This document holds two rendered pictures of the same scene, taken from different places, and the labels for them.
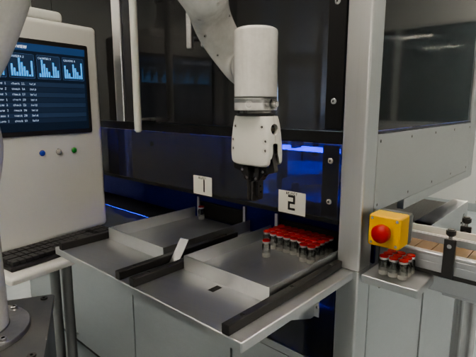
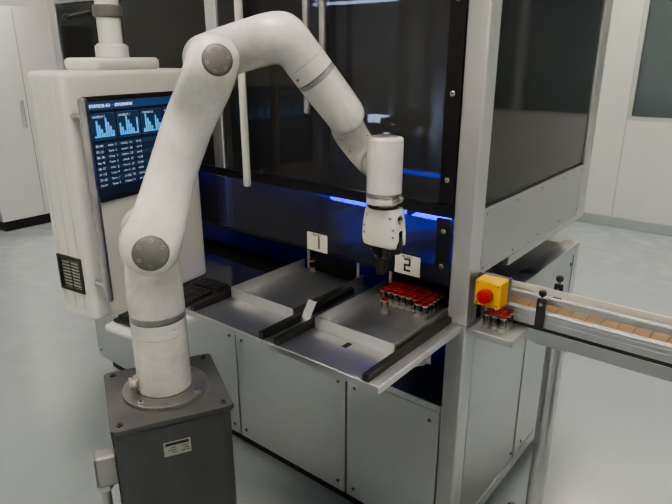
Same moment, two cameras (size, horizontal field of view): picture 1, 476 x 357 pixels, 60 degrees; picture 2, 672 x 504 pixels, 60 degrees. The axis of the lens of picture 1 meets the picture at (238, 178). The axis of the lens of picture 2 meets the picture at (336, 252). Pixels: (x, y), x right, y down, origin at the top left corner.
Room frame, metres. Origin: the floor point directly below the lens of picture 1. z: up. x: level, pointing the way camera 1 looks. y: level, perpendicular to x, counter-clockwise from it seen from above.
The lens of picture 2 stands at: (-0.51, 0.16, 1.59)
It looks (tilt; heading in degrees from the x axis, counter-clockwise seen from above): 19 degrees down; 356
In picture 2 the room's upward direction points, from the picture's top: straight up
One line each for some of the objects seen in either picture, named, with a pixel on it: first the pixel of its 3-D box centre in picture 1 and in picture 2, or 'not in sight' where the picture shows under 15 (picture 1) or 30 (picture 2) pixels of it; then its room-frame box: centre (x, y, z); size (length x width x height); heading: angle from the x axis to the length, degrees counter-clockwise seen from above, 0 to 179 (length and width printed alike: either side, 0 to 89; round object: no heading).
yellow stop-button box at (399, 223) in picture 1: (389, 228); (492, 290); (0.89, -0.34, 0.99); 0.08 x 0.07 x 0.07; 138
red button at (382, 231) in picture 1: (381, 233); (485, 296); (0.86, -0.31, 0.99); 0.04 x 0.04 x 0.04; 48
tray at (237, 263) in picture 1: (270, 256); (388, 314); (0.97, -0.08, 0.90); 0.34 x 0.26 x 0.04; 138
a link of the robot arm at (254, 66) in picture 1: (255, 62); (384, 163); (0.82, -0.03, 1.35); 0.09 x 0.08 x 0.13; 15
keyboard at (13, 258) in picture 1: (61, 244); (176, 301); (1.29, 0.58, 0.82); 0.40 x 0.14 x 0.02; 145
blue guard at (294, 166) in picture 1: (116, 151); (215, 198); (1.60, 0.48, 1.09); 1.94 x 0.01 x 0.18; 48
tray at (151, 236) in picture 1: (181, 229); (299, 285); (1.20, 0.17, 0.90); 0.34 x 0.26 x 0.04; 138
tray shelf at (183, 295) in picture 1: (202, 257); (326, 315); (1.03, 0.09, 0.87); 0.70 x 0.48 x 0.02; 48
